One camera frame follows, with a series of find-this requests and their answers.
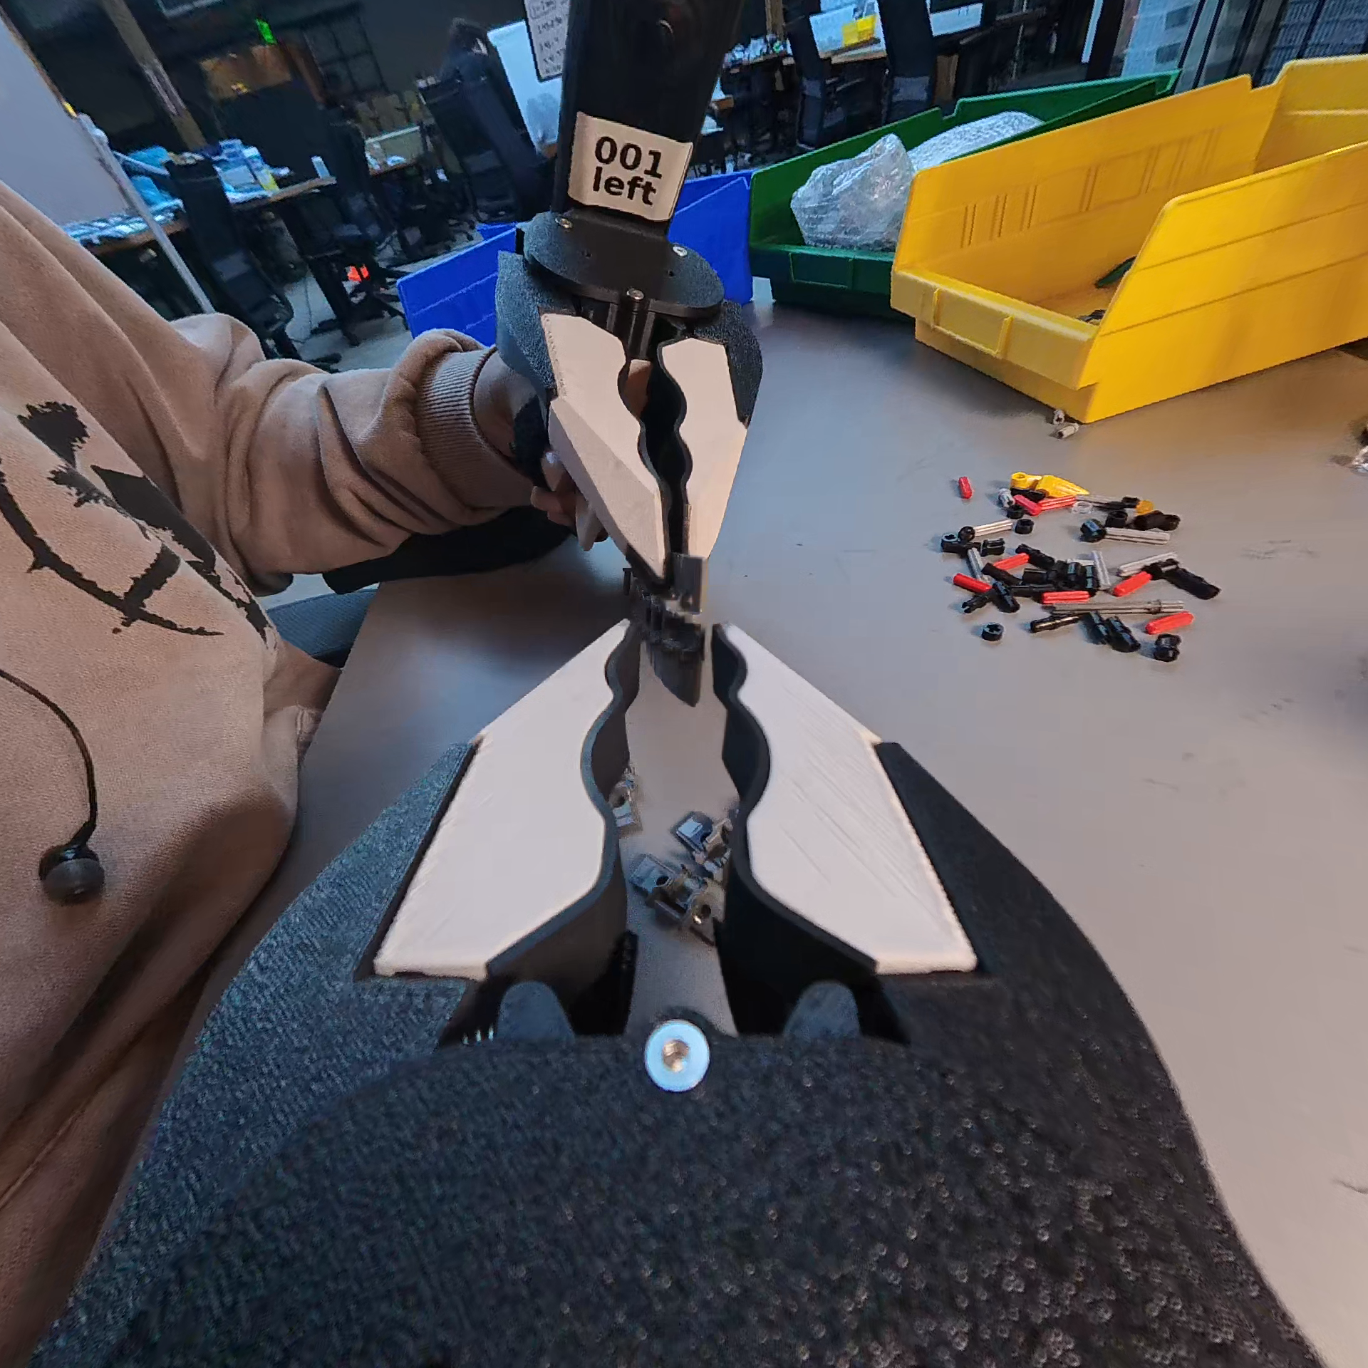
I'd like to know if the pile of small toy pins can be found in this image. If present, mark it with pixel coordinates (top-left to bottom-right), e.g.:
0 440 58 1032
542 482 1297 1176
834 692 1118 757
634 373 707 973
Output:
940 471 1222 664

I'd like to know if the whiteboard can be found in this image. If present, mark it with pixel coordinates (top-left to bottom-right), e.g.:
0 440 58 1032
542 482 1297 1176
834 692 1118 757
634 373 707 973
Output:
0 22 214 318

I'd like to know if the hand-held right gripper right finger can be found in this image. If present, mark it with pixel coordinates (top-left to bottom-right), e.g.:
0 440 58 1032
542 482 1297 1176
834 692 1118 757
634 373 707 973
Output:
710 624 978 1039

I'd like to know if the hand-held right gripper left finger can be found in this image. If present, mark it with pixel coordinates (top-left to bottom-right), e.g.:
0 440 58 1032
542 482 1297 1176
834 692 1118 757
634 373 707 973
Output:
373 621 640 1039

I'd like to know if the yellow plastic bin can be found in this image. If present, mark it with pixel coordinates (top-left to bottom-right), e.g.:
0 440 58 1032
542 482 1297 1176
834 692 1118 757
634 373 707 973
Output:
889 56 1368 427

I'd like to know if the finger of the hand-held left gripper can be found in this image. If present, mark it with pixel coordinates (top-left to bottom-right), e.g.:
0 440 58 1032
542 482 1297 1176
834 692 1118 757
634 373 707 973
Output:
540 313 669 584
653 338 748 563

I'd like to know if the cluttered work table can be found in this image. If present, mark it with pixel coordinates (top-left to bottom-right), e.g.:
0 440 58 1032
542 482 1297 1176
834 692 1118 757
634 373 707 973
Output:
64 140 428 269

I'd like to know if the blue plastic bin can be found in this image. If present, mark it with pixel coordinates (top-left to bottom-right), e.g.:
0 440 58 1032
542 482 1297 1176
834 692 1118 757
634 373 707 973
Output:
398 223 525 347
667 172 758 307

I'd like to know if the person's left hand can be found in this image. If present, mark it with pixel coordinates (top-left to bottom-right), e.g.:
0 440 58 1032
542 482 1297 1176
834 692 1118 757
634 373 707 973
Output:
470 348 611 552

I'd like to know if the beige printed hoodie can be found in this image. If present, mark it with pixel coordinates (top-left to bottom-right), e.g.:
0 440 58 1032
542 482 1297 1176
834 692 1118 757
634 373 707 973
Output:
0 183 342 1360

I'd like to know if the black chair armrest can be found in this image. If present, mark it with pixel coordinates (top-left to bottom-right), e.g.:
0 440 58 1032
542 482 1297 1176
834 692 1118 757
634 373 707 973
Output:
319 508 572 595

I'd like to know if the grey toy track chain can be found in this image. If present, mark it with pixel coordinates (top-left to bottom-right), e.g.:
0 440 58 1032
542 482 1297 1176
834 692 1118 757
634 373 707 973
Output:
623 554 712 707

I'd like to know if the grey desk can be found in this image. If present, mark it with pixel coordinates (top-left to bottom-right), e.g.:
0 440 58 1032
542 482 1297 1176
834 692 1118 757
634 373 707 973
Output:
139 299 1368 1368

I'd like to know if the clear plastic bag bundle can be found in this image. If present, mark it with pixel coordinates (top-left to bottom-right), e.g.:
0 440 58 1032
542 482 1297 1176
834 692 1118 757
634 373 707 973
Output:
790 111 1043 253

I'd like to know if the heap of track links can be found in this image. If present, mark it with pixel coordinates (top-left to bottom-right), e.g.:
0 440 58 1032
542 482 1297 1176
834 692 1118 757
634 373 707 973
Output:
609 765 738 943

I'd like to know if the person's left forearm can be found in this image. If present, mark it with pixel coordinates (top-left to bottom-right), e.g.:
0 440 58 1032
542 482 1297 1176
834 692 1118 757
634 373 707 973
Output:
171 310 535 584

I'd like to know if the grey chair seat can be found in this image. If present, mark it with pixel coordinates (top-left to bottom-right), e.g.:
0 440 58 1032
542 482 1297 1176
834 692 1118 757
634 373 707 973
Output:
266 589 375 664

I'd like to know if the green crate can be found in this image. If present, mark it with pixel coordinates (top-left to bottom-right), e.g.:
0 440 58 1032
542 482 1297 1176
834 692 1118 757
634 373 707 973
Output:
747 70 1182 321

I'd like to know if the black office chair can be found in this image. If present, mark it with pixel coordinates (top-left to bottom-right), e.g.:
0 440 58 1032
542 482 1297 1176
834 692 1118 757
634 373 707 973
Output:
165 155 300 359

